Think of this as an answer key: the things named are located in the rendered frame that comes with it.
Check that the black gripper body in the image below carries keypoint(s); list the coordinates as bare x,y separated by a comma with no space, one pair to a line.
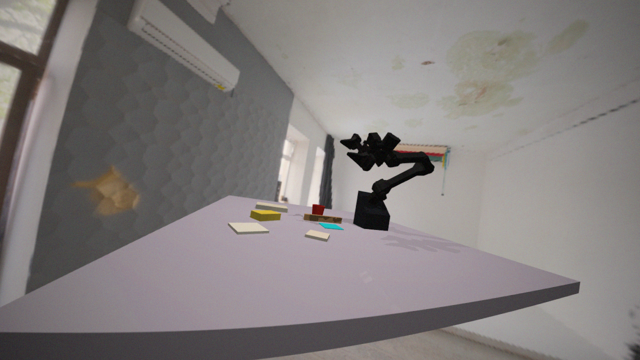
365,148

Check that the red cup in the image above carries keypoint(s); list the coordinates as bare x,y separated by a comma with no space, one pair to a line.
317,209

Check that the yellow rectangular block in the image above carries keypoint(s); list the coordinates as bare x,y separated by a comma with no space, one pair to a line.
265,215

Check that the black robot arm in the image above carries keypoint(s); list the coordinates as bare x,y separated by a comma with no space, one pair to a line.
392,158

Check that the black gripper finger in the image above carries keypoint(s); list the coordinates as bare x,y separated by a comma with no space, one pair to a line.
359,158
349,142

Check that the beige flat block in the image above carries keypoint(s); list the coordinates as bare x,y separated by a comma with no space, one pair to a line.
317,235

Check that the cream flat rectangular block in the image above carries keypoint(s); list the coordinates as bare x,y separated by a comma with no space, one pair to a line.
271,207

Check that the light brown wooden plank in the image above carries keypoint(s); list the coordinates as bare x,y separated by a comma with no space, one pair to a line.
322,218

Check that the beige flat square slab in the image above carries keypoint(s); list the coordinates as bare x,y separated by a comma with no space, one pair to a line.
248,228

